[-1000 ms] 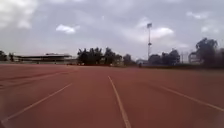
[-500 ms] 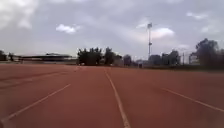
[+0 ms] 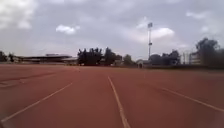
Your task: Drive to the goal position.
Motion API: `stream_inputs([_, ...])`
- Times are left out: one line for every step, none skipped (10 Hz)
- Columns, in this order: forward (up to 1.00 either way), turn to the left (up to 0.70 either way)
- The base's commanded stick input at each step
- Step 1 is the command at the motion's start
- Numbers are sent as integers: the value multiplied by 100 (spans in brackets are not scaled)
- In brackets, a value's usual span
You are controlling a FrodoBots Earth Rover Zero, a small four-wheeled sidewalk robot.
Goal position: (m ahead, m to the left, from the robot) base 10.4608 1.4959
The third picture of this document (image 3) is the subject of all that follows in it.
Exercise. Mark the clump of tall dark trees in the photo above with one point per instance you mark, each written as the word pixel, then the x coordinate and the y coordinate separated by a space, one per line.
pixel 90 57

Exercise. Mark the small low building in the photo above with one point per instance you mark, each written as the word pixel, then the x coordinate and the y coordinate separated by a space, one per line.
pixel 142 63

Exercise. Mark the red running track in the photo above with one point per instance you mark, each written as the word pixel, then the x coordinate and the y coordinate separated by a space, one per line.
pixel 86 100

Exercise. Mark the tall floodlight mast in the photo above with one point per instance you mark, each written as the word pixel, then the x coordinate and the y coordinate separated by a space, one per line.
pixel 150 40

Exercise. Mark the group of low trees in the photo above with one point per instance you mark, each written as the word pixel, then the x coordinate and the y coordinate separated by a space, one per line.
pixel 165 59

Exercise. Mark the long roofed grandstand building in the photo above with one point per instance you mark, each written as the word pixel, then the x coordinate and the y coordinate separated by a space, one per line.
pixel 46 58

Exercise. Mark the pale building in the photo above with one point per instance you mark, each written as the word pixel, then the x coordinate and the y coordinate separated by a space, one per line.
pixel 193 58

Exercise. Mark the large dark tree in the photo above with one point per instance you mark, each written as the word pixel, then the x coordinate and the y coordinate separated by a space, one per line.
pixel 208 51

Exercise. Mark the distant dark trees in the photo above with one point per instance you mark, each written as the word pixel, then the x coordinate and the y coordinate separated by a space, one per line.
pixel 3 57

